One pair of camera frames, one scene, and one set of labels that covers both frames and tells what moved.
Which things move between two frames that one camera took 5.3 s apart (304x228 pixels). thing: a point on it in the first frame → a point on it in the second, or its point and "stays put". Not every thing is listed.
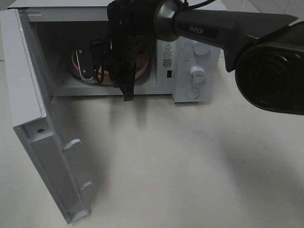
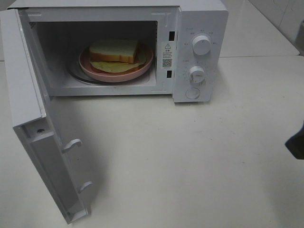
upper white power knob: [200, 48] stays put
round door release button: [192, 93] stays put
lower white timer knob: [197, 74] stays put
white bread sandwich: [106, 75] → [116, 55]
